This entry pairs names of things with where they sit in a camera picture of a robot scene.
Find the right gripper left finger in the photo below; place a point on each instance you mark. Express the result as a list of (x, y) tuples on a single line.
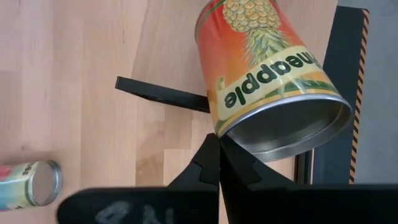
[(205, 171)]

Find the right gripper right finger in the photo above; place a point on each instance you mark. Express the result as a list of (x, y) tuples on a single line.
[(242, 171)]

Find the pineapple label tin can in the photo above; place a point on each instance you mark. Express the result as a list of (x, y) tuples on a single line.
[(264, 77)]

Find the tomatoes label tin can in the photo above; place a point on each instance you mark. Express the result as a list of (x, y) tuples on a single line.
[(21, 186)]

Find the black hazard-striped floor mat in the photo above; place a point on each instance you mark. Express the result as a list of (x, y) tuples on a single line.
[(339, 124)]

